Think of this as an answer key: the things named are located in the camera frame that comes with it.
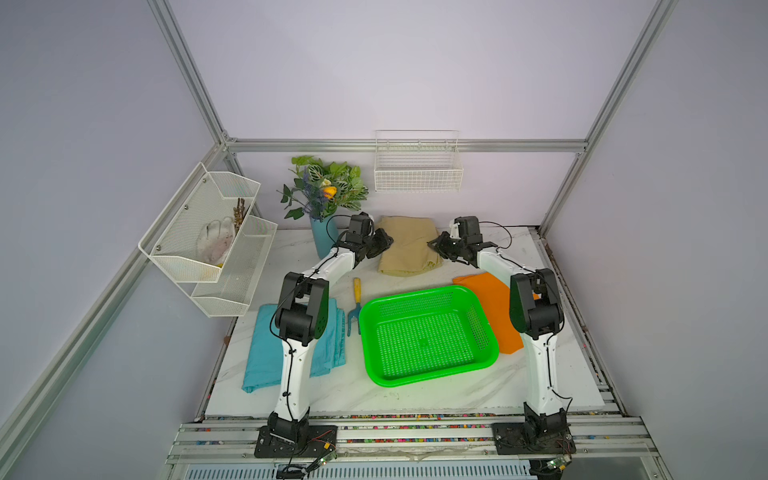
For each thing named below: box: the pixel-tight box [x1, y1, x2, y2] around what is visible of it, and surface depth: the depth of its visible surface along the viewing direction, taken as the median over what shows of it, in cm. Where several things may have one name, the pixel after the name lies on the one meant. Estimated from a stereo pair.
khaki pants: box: [378, 216, 444, 278], surface depth 103 cm
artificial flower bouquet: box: [276, 156, 369, 221], surface depth 90 cm
